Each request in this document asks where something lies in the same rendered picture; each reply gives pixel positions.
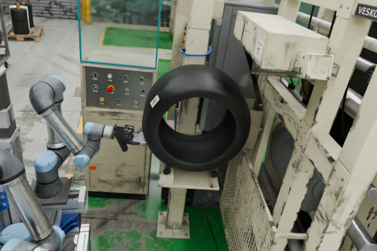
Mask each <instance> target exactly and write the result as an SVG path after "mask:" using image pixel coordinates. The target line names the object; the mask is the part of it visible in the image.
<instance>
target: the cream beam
mask: <svg viewBox="0 0 377 251"><path fill-rule="evenodd" d="M236 16H237V17H236V23H235V29H234V32H233V36H234V37H235V39H236V40H237V41H238V42H239V43H240V44H241V46H242V47H243V48H244V50H245V51H247V53H248V54H249V55H250V56H251V58H252V59H253V60H254V61H255V62H256V63H257V65H258V66H259V67H260V68H263V69H274V70H280V71H288V72H290V71H292V70H293V67H294V65H295V61H296V58H297V55H298V54H302V53H319V54H325V52H326V50H327V47H328V44H329V41H330V39H329V38H326V37H324V36H322V35H320V34H318V33H316V32H314V31H311V30H309V29H307V28H305V27H303V26H301V25H298V24H296V23H294V22H292V21H290V20H288V19H286V18H284V17H281V16H278V15H269V14H263V13H254V12H245V11H238V12H237V14H236ZM258 37H259V38H260V39H261V40H262V41H263V42H264V44H263V48H262V51H261V56H260V61H258V60H257V59H256V57H255V56H254V53H255V48H256V43H257V39H258Z"/></svg>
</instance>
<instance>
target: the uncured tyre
mask: <svg viewBox="0 0 377 251"><path fill-rule="evenodd" d="M157 95H158V97H159V101H158V102H157V103H156V104H155V105H154V107H153V108H152V107H151V104H150V103H151V101H152V100H153V99H154V98H155V97H156V96H157ZM193 97H205V98H209V99H213V100H216V101H218V102H220V103H221V104H223V105H224V106H225V107H227V110H226V113H225V116H224V118H223V120H222V121H221V122H220V123H219V124H218V125H217V126H216V127H215V128H214V129H212V130H211V131H209V132H207V133H204V134H200V135H186V134H182V133H179V132H177V131H175V130H174V129H172V128H171V127H170V126H169V125H168V124H167V123H166V121H165V120H164V118H163V115H164V114H165V113H166V111H167V110H168V109H169V108H170V107H172V106H173V105H174V104H176V103H178V102H180V101H182V100H185V99H189V98H193ZM250 126H251V115H250V109H249V106H248V104H247V102H246V100H245V98H244V96H243V94H242V92H241V90H240V89H239V87H238V86H237V84H236V83H235V82H234V80H233V79H232V78H231V77H229V75H227V74H226V73H224V72H223V71H221V70H219V69H217V68H214V67H211V66H206V65H202V64H189V65H185V66H180V67H177V68H175V69H173V70H171V71H169V72H167V73H166V74H164V75H163V76H162V77H161V78H159V79H158V80H157V81H156V83H155V84H154V85H153V86H152V88H151V89H150V91H149V93H148V96H147V98H146V102H145V107H144V112H143V115H142V132H143V135H144V138H145V141H146V144H147V146H148V147H149V149H150V151H151V152H152V153H153V154H154V156H155V157H157V158H158V159H159V160H160V161H161V162H163V163H165V164H166V165H168V166H170V167H172V168H175V169H178V170H182V171H190V172H200V171H207V170H212V169H215V168H218V167H220V166H222V165H224V164H226V163H227V162H229V161H231V160H232V159H233V158H234V157H235V156H236V155H237V154H238V153H239V152H240V151H241V150H242V148H243V147H244V145H245V143H246V141H247V139H248V136H249V133H250Z"/></svg>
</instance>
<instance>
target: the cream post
mask: <svg viewBox="0 0 377 251"><path fill-rule="evenodd" d="M214 1H215V0H190V10H189V16H188V25H187V35H186V52H185V53H187V54H206V53H207V50H208V43H209V35H210V28H211V24H212V16H213V8H214ZM205 62H206V56H188V55H186V56H184V61H183V65H184V66H185V65H189V64H202V65H205ZM199 104H200V97H193V98H189V99H185V100H182V101H180V102H179V106H178V116H177V126H176V131H177V132H179V133H189V134H195V131H196V123H197V116H198V112H199ZM186 193H187V188H169V196H168V206H167V215H166V218H167V219H166V227H165V228H166V229H173V225H175V230H181V227H182V220H183V212H184V207H185V200H186Z"/></svg>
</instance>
